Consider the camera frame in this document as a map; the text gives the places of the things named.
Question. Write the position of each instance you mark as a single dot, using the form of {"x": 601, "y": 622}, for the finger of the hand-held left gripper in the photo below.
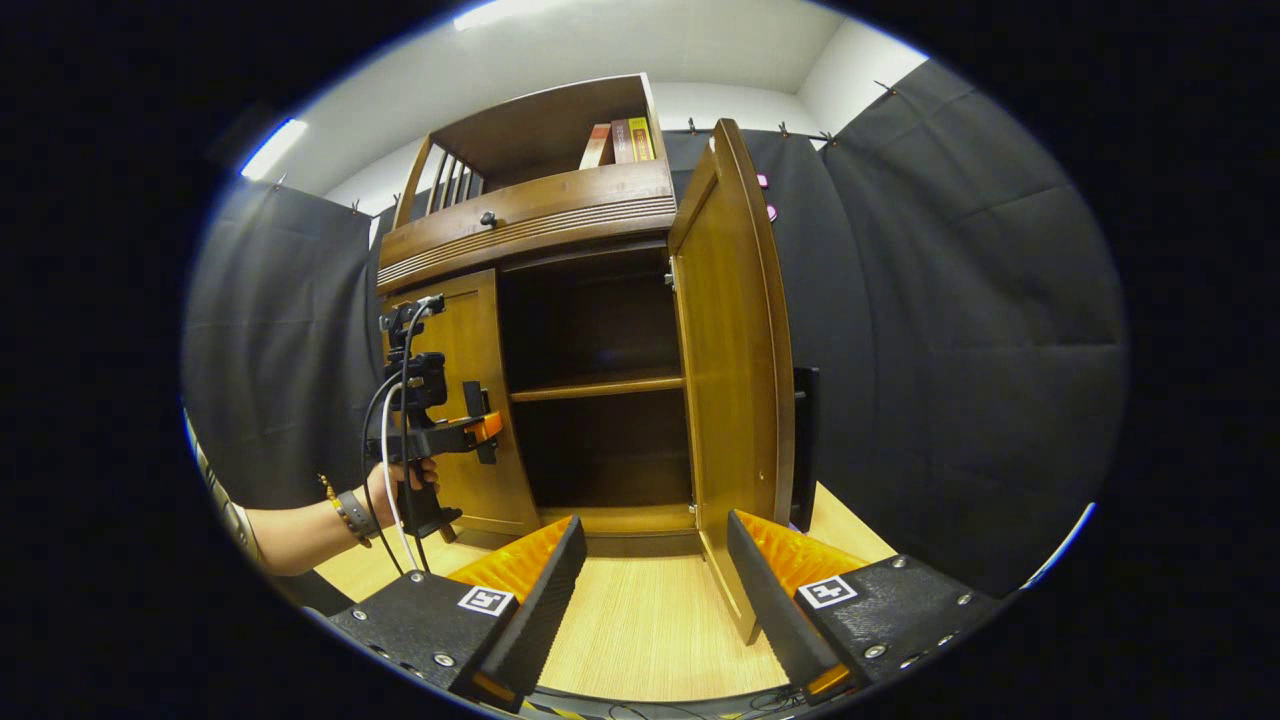
{"x": 485, "y": 428}

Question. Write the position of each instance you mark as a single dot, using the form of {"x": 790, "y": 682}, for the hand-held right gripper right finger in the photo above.
{"x": 775, "y": 620}

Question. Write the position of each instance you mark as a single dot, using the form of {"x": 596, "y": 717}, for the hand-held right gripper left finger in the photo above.
{"x": 535, "y": 620}

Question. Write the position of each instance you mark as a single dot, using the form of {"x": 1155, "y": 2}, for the wooden cabinet door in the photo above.
{"x": 475, "y": 320}
{"x": 730, "y": 380}

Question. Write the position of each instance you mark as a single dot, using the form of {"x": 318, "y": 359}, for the wooden double-door shoe cabinet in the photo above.
{"x": 540, "y": 130}

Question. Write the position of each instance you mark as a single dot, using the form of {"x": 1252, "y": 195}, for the metal door hinge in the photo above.
{"x": 669, "y": 278}

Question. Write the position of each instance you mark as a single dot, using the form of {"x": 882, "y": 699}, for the wooden inner shelf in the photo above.
{"x": 600, "y": 386}

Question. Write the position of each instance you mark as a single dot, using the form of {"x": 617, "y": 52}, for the black wristband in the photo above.
{"x": 358, "y": 512}

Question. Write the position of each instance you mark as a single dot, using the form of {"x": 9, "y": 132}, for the wooden drawer with black knob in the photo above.
{"x": 560, "y": 210}

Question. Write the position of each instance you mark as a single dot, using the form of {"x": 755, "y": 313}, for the person's grey clothing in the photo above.
{"x": 225, "y": 510}

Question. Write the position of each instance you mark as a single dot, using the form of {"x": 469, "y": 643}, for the ceiling light panel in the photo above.
{"x": 505, "y": 12}
{"x": 272, "y": 150}

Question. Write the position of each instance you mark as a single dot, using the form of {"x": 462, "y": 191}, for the maroon book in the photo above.
{"x": 622, "y": 142}

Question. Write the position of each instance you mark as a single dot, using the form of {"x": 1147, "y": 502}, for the black backdrop cloth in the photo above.
{"x": 950, "y": 350}

